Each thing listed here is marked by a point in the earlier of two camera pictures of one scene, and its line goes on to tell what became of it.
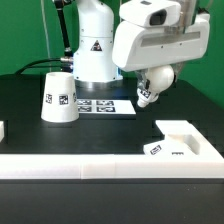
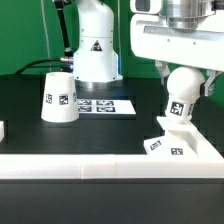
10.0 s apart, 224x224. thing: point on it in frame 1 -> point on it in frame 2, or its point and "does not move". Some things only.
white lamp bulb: x=161 y=79 -> x=184 y=84
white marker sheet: x=105 y=106 does not move
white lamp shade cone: x=59 y=102 does not move
